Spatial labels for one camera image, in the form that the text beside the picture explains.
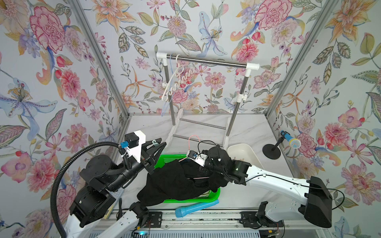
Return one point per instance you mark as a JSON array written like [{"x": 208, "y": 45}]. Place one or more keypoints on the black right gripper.
[{"x": 210, "y": 154}]

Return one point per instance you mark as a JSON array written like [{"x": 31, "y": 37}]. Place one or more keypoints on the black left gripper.
[{"x": 150, "y": 152}]

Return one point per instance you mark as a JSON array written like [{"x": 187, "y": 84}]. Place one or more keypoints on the black shorts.
[{"x": 179, "y": 181}]

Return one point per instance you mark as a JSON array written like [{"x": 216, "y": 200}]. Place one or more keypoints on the white hanger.
[{"x": 179, "y": 76}]

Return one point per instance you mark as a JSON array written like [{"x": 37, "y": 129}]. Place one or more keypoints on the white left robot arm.
[{"x": 102, "y": 177}]

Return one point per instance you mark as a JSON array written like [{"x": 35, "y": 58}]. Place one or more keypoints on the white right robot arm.
[{"x": 310, "y": 198}]

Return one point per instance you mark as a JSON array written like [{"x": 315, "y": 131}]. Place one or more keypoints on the green plastic basket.
[{"x": 207, "y": 197}]

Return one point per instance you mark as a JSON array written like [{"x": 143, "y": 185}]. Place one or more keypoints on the white tray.
[{"x": 243, "y": 152}]

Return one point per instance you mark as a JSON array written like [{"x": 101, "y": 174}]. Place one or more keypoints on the teal flashlight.
[{"x": 186, "y": 210}]

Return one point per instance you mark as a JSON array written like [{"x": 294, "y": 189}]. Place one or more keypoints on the steel clothes rack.
[{"x": 248, "y": 67}]

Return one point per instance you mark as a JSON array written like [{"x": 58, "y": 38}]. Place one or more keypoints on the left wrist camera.
[{"x": 132, "y": 145}]

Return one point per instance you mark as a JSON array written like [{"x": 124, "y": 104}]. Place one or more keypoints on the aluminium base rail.
[{"x": 202, "y": 224}]

